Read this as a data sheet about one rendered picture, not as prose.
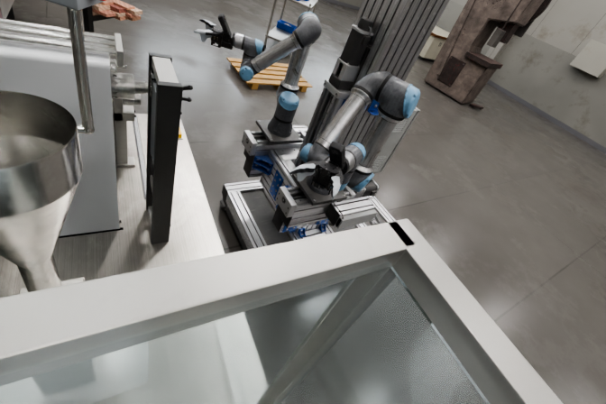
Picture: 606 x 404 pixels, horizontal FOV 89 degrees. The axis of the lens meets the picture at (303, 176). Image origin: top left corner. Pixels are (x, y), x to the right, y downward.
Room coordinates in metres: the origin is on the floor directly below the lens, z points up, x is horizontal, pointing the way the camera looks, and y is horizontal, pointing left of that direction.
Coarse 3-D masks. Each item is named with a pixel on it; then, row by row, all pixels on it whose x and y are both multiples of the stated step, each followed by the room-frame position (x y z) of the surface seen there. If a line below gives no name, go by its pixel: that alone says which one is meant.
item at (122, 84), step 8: (112, 72) 0.63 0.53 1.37; (112, 80) 0.61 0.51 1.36; (120, 80) 0.62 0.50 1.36; (128, 80) 0.64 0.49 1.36; (112, 88) 0.60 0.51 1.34; (120, 88) 0.62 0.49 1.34; (128, 88) 0.63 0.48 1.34; (112, 96) 0.61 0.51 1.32; (120, 96) 0.62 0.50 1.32; (128, 96) 0.63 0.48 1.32
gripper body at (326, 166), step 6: (324, 162) 0.83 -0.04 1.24; (330, 162) 0.84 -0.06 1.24; (348, 162) 0.89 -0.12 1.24; (318, 168) 0.81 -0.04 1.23; (324, 168) 0.80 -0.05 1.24; (330, 168) 0.81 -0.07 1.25; (336, 168) 0.82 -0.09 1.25; (348, 168) 0.88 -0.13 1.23; (318, 174) 0.80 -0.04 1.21; (324, 174) 0.79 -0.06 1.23; (330, 174) 0.79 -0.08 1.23; (312, 180) 0.80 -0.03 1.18; (318, 180) 0.80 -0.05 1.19; (324, 180) 0.79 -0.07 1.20; (318, 186) 0.79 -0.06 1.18; (324, 186) 0.79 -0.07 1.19; (330, 186) 0.80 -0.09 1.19; (330, 192) 0.78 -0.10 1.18
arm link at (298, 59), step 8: (304, 16) 1.72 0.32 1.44; (312, 16) 1.70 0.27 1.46; (304, 48) 1.73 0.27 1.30; (296, 56) 1.73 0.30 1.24; (304, 56) 1.74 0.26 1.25; (296, 64) 1.73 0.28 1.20; (304, 64) 1.78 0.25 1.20; (288, 72) 1.74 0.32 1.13; (296, 72) 1.73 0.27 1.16; (288, 80) 1.73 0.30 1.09; (296, 80) 1.74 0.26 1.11; (280, 88) 1.73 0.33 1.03; (288, 88) 1.71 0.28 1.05; (296, 88) 1.74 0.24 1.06
